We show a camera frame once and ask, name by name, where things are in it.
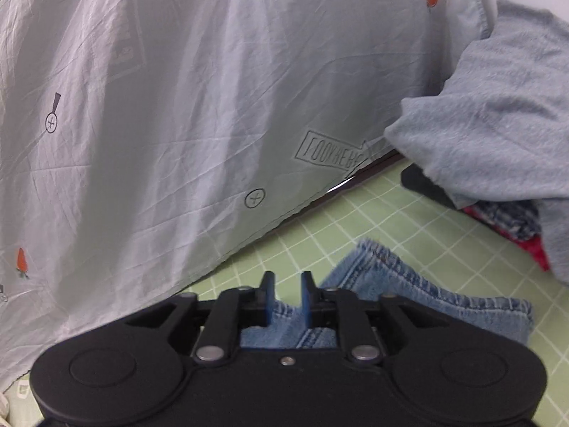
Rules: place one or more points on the grey folded garment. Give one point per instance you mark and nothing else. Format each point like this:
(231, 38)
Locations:
(489, 111)

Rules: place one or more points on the blue denim jeans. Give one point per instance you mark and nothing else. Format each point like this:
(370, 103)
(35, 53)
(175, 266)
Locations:
(400, 284)

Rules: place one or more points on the pale carrot print sheet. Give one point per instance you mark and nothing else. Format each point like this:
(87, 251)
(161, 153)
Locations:
(178, 120)

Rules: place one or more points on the green checked mat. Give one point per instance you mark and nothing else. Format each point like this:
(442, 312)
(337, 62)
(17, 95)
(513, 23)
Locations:
(338, 231)

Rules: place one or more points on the red folded garment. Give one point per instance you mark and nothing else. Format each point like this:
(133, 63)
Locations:
(535, 251)

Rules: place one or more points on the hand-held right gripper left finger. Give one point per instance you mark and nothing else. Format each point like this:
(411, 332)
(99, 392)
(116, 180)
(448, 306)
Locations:
(270, 304)

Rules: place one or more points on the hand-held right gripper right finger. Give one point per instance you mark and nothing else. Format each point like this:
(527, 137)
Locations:
(307, 304)

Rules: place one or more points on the blue plaid folded garment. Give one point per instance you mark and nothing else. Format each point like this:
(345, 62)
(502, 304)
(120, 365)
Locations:
(511, 220)

